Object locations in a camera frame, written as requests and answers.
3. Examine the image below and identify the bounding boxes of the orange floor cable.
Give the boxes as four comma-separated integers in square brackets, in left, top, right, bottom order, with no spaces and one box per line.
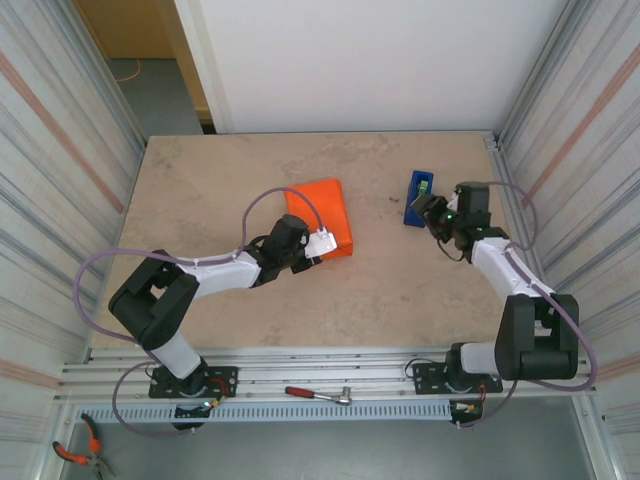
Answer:
[115,58,144,84]

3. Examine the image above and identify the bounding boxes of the red handled ratchet wrench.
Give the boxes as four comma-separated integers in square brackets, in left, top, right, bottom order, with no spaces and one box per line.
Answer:
[284,385,354,406]

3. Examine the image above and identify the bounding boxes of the yellow wooden door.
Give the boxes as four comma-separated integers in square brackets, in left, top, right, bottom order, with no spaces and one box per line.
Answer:
[162,0,216,124]

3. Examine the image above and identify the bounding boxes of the orange handled pliers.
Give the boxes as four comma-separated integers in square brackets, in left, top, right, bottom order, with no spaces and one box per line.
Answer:
[52,412,119,479]

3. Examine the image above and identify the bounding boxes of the blue tape dispenser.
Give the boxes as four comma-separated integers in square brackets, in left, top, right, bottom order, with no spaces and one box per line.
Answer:
[402,170,435,229]

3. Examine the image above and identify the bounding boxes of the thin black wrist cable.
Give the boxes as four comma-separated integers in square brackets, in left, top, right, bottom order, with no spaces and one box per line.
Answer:
[437,237,466,264]

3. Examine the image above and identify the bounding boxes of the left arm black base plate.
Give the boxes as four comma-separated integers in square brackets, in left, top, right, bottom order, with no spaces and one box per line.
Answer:
[148,366,239,400]

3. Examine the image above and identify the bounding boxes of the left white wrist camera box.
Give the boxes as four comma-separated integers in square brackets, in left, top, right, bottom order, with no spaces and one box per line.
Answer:
[302,227,337,260]

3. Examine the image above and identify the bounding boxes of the red power wire yellow connector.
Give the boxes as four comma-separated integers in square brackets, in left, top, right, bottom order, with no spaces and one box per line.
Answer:
[451,382,489,417]
[202,377,237,409]

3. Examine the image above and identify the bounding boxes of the orange wrapping paper sheet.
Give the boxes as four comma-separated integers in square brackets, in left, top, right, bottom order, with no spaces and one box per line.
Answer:
[284,178,356,262]

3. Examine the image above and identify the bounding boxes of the aluminium side rail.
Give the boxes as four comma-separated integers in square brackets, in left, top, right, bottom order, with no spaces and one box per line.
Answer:
[482,130,554,297]

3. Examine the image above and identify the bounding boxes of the white slotted cable duct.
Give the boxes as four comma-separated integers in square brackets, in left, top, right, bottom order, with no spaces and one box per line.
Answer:
[74,399,454,424]

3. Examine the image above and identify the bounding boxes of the aluminium mounting rails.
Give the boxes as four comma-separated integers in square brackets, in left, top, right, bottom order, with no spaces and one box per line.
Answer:
[53,347,599,404]

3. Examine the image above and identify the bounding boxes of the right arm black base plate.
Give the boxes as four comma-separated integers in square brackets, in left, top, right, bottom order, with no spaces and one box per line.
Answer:
[412,362,504,396]

